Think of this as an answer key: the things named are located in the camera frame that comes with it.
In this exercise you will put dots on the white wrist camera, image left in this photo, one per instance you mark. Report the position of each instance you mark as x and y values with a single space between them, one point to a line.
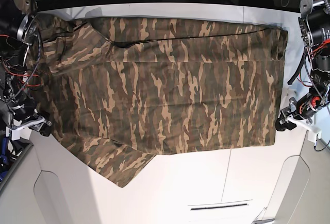
13 135

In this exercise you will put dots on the camouflage T-shirt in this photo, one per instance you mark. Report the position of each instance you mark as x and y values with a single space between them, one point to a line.
120 91

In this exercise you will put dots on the white-black gripper, image left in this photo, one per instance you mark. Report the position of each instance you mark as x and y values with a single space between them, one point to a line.
23 114

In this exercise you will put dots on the white wrist camera, image right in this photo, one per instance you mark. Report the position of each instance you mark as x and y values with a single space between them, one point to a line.
314 134

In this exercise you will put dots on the white-black gripper, image right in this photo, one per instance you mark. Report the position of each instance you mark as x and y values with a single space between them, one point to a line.
298 113

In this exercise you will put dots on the white wrist camera, image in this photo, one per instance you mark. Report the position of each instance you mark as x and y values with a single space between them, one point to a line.
314 134
13 135

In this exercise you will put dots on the grey bin with blue items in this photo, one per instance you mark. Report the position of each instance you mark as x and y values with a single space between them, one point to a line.
12 153

